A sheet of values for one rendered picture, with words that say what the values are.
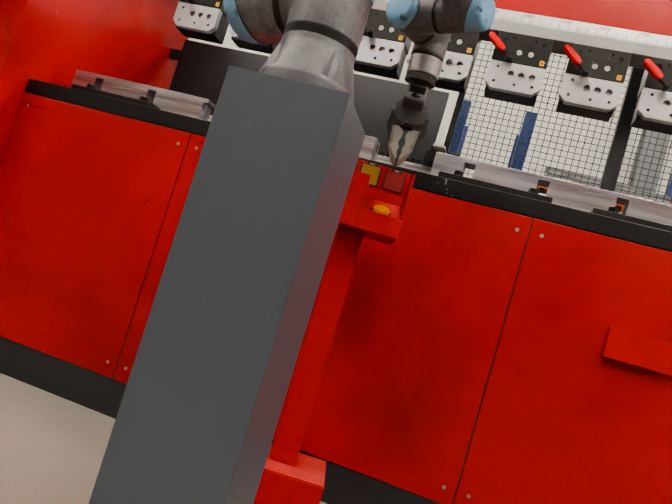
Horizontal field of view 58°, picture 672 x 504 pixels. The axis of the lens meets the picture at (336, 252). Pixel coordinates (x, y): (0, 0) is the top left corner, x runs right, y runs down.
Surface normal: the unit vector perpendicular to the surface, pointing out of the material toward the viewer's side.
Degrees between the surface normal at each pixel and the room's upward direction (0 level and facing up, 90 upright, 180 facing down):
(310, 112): 90
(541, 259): 90
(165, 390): 90
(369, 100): 90
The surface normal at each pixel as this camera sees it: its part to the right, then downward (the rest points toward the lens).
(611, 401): -0.23, -0.13
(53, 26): 0.93, 0.26
